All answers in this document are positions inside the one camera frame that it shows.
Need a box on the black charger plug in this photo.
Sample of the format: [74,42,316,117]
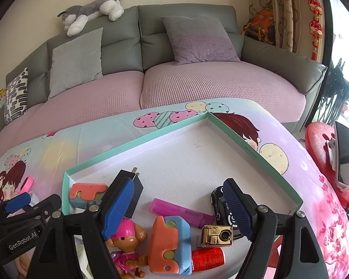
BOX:
[105,167,144,218]

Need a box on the black toy car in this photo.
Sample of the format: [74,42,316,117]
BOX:
[211,185,243,240]

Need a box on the teal white box tray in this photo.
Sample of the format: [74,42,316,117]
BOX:
[62,112,303,279]

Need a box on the black white patterned pillow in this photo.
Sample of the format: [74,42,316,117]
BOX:
[4,67,29,125]

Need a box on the grey sofa with pink cover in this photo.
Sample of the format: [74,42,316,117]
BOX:
[0,4,329,178]

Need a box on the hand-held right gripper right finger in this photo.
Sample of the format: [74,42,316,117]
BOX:
[222,178,330,279]

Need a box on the pink highlighter pen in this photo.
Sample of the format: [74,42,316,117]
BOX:
[150,198,215,229]

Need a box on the red white glue stick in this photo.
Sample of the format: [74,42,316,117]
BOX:
[191,247,226,272]

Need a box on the grey square pillow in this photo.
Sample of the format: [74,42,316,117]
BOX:
[48,27,104,99]

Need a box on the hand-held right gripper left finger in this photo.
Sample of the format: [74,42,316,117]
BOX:
[26,177,135,279]

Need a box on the dark drying rack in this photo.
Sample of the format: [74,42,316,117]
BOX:
[318,58,349,123]

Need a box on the pink puppy toy figure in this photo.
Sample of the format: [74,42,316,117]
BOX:
[105,217,149,279]

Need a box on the grey white plush dog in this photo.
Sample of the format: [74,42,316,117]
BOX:
[57,0,125,37]

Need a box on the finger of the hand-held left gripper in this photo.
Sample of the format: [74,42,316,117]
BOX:
[6,194,62,225]
[0,192,32,225]

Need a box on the beige patterned curtain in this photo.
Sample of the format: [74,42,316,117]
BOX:
[247,0,304,53]

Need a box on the orange blue block toy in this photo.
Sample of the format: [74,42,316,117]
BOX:
[148,216,192,276]
[69,183,109,210]

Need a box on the black phone on stand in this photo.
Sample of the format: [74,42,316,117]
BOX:
[327,121,349,191]

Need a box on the orange backpack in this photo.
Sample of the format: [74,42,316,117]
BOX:
[244,8,277,45]

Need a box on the purple grey pillow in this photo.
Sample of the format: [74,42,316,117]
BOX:
[161,15,241,66]

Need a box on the pink smart watch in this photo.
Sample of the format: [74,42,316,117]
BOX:
[17,175,34,194]

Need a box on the gold toy camera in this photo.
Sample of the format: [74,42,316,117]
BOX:
[197,224,234,249]

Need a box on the red hanging decoration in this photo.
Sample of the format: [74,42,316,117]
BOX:
[299,0,324,61]

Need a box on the red round stool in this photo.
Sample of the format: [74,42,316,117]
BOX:
[305,122,349,210]

